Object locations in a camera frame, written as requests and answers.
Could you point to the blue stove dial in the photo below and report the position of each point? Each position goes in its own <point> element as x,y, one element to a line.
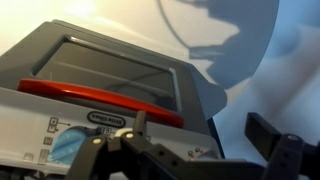
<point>66,145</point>

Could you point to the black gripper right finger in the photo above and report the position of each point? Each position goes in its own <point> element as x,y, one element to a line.
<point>283,153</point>

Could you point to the grey oven door with window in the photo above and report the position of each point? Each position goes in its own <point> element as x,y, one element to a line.
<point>110,71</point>

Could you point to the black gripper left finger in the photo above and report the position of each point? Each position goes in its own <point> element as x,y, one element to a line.
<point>106,156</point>

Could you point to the grey toy stove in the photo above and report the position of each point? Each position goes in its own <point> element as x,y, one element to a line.
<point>20,120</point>

